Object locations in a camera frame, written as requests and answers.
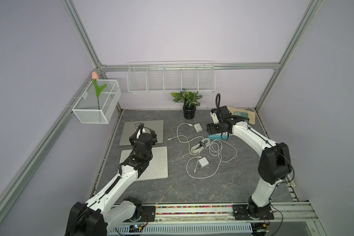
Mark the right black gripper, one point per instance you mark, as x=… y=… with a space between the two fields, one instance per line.
x=210 y=129

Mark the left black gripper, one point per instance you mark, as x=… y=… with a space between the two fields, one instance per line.
x=133 y=139

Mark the teal power strip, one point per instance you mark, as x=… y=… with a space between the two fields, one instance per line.
x=222 y=136

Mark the white tall charger brick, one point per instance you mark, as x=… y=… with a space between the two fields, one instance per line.
x=198 y=128

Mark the white charger cable coil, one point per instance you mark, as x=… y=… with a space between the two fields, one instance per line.
x=219 y=153

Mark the white square laptop charger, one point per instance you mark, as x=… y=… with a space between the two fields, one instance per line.
x=203 y=162

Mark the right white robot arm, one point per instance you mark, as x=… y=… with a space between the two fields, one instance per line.
x=274 y=164

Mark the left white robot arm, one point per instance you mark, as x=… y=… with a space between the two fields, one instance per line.
x=98 y=216

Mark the beige work glove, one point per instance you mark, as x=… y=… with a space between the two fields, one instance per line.
x=252 y=115

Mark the potted green plant black vase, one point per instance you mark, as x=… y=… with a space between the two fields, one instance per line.
x=190 y=101

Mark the pink artificial tulip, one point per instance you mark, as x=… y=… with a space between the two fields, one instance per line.
x=98 y=89

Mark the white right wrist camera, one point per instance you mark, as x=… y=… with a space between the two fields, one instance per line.
x=214 y=117

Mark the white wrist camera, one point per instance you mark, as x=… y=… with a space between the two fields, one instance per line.
x=139 y=130
x=214 y=117

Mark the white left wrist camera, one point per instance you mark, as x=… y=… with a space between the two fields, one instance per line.
x=139 y=130

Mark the white mesh wall basket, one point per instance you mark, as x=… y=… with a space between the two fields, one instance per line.
x=86 y=108

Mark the white wire wall shelf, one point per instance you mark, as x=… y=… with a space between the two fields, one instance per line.
x=171 y=76

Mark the aluminium mounting rail base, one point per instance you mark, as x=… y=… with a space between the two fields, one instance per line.
x=204 y=219

